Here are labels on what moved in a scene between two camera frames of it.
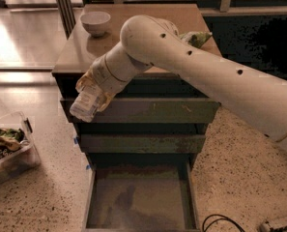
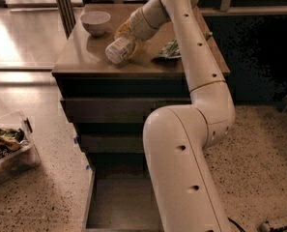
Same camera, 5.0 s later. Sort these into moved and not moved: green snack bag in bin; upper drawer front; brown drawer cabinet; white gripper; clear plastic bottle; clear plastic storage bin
Moved: white gripper; clear plastic bottle
Not moved: clear plastic storage bin; brown drawer cabinet; upper drawer front; green snack bag in bin
